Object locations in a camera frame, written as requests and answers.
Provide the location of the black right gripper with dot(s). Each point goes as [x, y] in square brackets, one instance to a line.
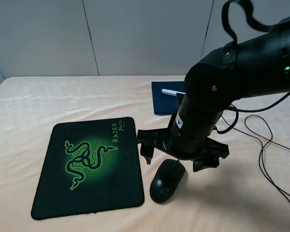
[205, 156]

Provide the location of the black computer mouse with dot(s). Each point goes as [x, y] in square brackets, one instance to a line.
[166, 180]

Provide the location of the white marker pen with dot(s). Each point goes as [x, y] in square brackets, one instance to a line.
[171, 92]

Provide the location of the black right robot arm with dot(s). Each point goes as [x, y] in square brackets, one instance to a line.
[257, 67]

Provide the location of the dark blue notebook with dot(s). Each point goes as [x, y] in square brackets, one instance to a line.
[164, 104]

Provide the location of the black green snake mouse pad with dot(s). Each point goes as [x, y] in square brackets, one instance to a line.
[89, 167]

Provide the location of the cream tablecloth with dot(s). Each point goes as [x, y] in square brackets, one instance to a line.
[234, 197]

